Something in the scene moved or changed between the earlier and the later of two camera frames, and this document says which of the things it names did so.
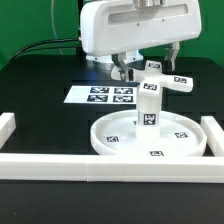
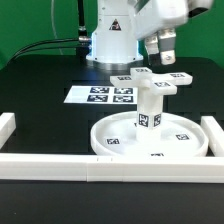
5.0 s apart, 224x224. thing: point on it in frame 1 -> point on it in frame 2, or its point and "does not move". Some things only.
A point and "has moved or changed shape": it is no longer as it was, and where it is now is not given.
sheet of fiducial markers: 108,94 does not move
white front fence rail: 112,168 does not move
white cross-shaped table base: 152,79 has moved or changed shape
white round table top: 180,134 does not move
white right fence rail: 214,135 does not move
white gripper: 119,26 -> 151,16
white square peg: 149,110 has moved or changed shape
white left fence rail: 7,126 does not move
